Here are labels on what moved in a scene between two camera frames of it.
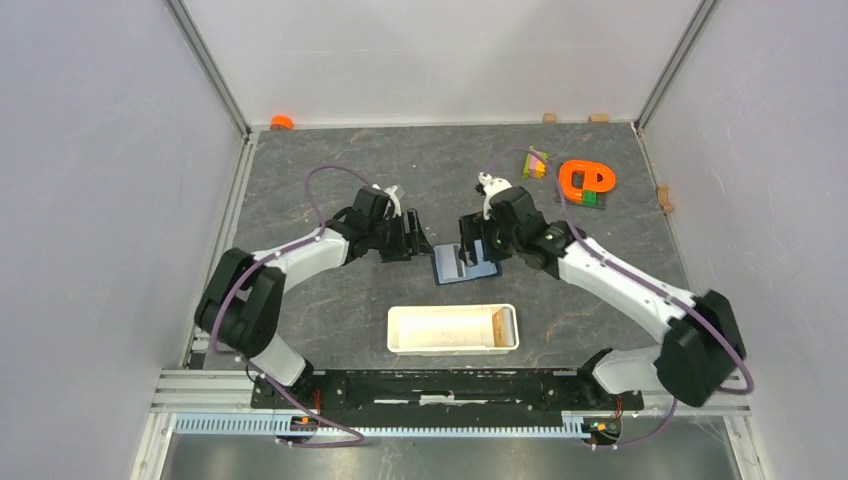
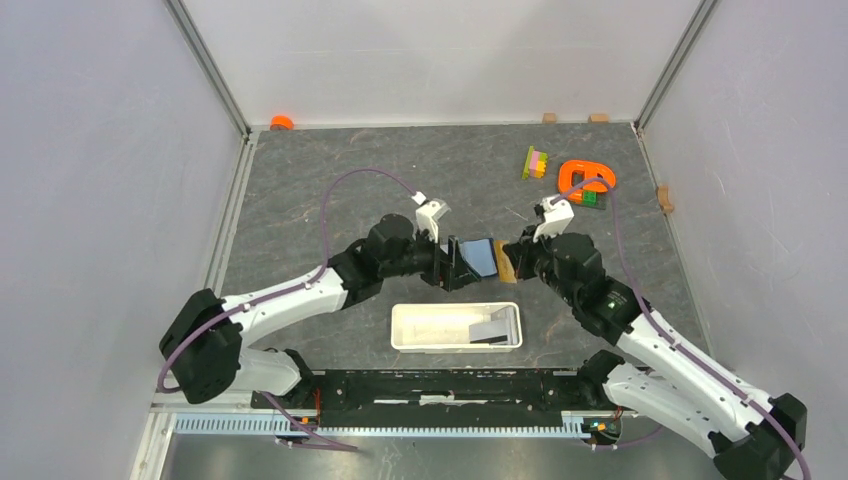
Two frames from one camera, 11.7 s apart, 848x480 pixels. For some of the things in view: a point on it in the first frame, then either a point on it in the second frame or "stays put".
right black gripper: x=468 y=227 to x=519 y=252
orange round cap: x=281 y=123 stays put
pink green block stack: x=534 y=167 stays put
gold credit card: x=499 y=332 to x=506 y=268
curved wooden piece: x=663 y=196 stays put
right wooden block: x=598 y=118 stays put
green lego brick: x=589 y=197 stays put
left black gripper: x=410 y=244 to x=450 y=271
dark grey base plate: x=601 y=200 stays put
